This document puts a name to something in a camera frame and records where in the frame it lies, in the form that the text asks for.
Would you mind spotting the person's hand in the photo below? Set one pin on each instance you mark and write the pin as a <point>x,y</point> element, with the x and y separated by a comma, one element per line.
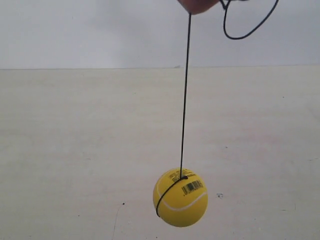
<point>196,7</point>

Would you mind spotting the yellow tennis ball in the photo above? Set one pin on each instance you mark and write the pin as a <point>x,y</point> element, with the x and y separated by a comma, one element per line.
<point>180,197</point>

